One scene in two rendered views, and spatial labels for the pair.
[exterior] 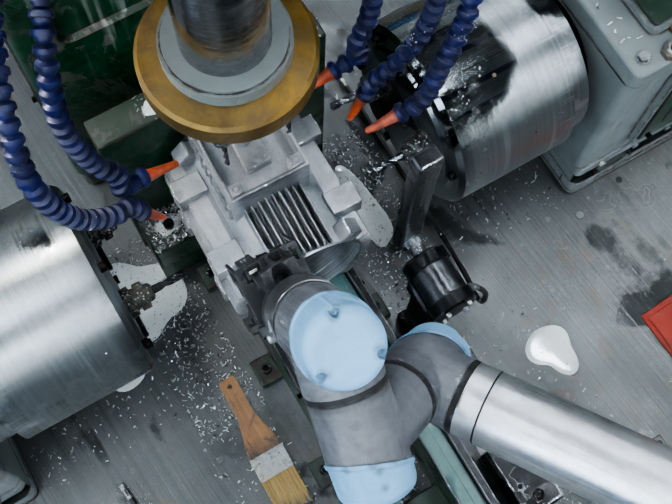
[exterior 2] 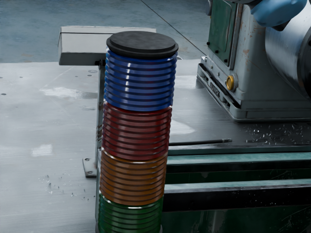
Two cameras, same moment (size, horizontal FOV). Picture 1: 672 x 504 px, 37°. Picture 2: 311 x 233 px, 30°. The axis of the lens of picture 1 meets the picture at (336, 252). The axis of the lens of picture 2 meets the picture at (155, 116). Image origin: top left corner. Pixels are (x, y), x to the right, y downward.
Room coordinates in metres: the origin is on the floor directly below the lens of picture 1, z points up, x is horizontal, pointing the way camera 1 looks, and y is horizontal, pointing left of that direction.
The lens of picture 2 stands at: (0.35, -0.89, 1.35)
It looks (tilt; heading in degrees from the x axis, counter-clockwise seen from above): 23 degrees down; 110
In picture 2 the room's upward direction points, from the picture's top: 5 degrees clockwise
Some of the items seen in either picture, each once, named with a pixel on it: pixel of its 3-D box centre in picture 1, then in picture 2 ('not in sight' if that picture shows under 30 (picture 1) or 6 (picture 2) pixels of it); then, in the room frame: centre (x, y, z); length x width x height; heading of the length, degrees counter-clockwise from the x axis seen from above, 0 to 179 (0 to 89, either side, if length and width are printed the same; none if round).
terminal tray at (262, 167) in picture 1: (248, 153); not in sight; (0.47, 0.11, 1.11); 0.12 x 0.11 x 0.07; 33
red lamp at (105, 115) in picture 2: not in sight; (136, 122); (0.17, -0.46, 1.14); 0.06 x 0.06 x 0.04
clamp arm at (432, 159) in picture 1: (416, 203); not in sight; (0.42, -0.09, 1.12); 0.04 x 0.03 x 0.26; 34
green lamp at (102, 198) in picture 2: not in sight; (130, 210); (0.17, -0.46, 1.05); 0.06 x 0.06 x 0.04
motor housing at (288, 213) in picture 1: (267, 209); not in sight; (0.44, 0.09, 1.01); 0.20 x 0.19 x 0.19; 33
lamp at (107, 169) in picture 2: not in sight; (133, 168); (0.17, -0.46, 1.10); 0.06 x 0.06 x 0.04
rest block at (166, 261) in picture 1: (174, 237); not in sight; (0.45, 0.23, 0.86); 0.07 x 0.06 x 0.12; 124
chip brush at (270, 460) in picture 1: (261, 443); not in sight; (0.18, 0.08, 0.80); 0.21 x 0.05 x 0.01; 34
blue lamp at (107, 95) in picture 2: not in sight; (140, 74); (0.17, -0.46, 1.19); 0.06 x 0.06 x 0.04
